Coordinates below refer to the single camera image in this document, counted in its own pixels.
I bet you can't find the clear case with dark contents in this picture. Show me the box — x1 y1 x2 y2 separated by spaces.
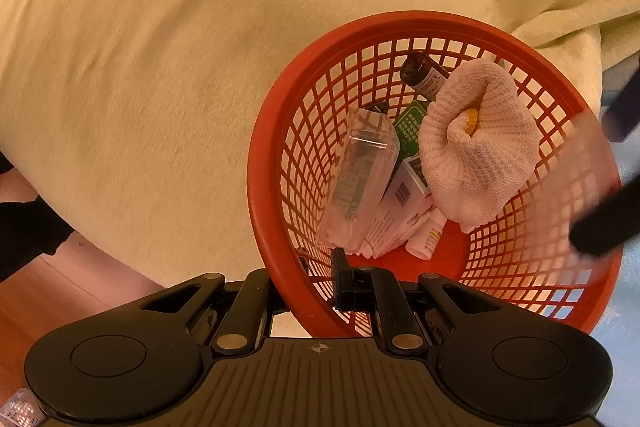
316 107 399 253

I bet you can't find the red plastic mesh basket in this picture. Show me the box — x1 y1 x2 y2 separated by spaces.
246 9 623 340

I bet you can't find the white medicine box dragon print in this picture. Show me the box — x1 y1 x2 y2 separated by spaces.
357 157 436 256

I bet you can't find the small white bottle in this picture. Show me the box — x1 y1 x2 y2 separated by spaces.
405 208 448 258

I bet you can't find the person's black clothing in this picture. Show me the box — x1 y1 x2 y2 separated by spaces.
0 152 76 282

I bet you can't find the green medicine box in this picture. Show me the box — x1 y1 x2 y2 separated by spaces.
392 99 433 160

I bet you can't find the person's leg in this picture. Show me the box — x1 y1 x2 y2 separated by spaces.
0 172 168 290

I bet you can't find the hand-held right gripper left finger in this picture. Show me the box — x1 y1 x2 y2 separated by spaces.
140 268 282 355

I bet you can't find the pale green blanket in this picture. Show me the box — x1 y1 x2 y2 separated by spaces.
0 0 640 338

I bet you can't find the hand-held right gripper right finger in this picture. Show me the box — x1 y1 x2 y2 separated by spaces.
332 248 501 353

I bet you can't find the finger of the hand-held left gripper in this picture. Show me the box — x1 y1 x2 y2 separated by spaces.
570 174 640 258
600 67 640 142

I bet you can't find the brown glass bottle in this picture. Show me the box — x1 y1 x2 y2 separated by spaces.
400 52 448 100

